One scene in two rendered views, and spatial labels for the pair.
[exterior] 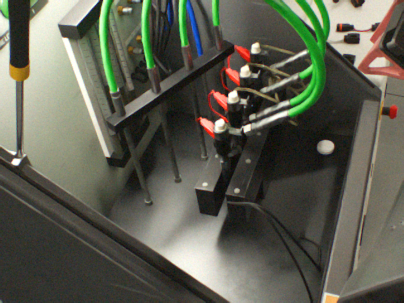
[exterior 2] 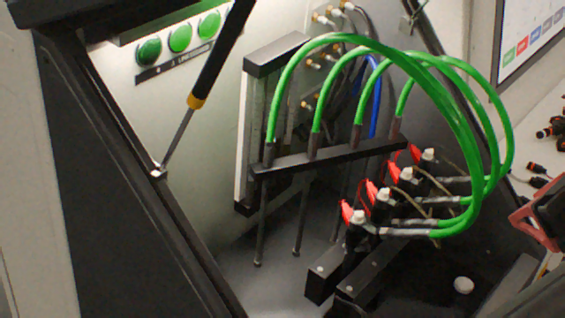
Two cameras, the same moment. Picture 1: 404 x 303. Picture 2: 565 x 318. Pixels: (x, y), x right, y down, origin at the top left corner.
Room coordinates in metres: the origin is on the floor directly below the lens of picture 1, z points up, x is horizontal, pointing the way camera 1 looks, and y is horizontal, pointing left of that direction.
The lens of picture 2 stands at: (-0.11, -0.02, 1.85)
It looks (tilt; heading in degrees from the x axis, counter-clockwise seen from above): 40 degrees down; 8
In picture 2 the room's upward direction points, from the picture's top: 7 degrees clockwise
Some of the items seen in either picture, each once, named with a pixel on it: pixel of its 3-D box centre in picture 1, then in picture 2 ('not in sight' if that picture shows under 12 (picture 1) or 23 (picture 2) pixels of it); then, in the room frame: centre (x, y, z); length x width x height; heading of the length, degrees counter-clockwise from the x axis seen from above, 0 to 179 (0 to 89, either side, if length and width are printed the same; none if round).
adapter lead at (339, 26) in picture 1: (361, 26); (554, 175); (1.09, -0.44, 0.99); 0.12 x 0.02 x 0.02; 72
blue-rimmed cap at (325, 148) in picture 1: (325, 147); (463, 285); (0.85, -0.28, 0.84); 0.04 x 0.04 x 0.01
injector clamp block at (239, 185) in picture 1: (246, 156); (374, 259); (0.80, -0.09, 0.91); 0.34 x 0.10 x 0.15; 154
